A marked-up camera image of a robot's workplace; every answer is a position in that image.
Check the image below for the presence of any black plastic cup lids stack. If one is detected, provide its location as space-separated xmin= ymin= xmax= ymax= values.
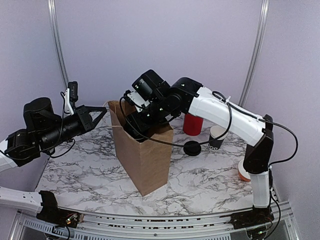
xmin=183 ymin=140 xmax=202 ymax=157

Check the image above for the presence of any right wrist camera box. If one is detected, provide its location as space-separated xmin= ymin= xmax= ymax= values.
xmin=123 ymin=69 xmax=171 ymax=112

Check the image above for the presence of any aluminium frame post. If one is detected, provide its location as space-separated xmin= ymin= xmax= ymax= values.
xmin=47 ymin=0 xmax=69 ymax=87
xmin=238 ymin=0 xmax=270 ymax=107

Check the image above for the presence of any aluminium frame post right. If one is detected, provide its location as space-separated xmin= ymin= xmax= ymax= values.
xmin=238 ymin=0 xmax=270 ymax=107

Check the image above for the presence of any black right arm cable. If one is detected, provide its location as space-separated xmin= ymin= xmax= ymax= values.
xmin=119 ymin=91 xmax=299 ymax=166

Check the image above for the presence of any red cylindrical canister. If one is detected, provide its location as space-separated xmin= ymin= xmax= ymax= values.
xmin=183 ymin=113 xmax=204 ymax=136

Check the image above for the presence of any black paper coffee cup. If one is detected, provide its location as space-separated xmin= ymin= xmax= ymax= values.
xmin=131 ymin=133 xmax=144 ymax=141

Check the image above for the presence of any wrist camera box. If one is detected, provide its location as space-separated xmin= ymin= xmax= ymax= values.
xmin=123 ymin=69 xmax=171 ymax=112
xmin=62 ymin=81 xmax=79 ymax=115

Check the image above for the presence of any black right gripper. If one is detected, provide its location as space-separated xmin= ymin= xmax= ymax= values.
xmin=125 ymin=98 xmax=170 ymax=136

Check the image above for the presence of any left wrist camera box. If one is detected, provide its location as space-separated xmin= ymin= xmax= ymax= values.
xmin=62 ymin=81 xmax=79 ymax=115

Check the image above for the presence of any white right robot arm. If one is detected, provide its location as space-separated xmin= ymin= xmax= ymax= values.
xmin=122 ymin=76 xmax=274 ymax=229

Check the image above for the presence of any black stacked paper cup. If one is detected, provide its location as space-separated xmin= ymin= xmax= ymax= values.
xmin=208 ymin=125 xmax=227 ymax=150

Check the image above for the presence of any aluminium frame post left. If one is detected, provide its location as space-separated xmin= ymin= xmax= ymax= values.
xmin=47 ymin=0 xmax=69 ymax=87

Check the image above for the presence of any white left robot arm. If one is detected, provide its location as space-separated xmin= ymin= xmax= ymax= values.
xmin=0 ymin=97 xmax=107 ymax=228

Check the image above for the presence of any brown paper bag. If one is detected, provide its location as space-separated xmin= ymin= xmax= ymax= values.
xmin=106 ymin=100 xmax=172 ymax=196

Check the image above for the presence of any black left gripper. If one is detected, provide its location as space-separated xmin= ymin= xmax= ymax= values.
xmin=39 ymin=104 xmax=107 ymax=152

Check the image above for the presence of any orange white bowl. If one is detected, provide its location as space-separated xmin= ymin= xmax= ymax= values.
xmin=237 ymin=160 xmax=251 ymax=182

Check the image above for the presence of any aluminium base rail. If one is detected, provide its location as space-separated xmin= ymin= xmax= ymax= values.
xmin=8 ymin=201 xmax=301 ymax=240

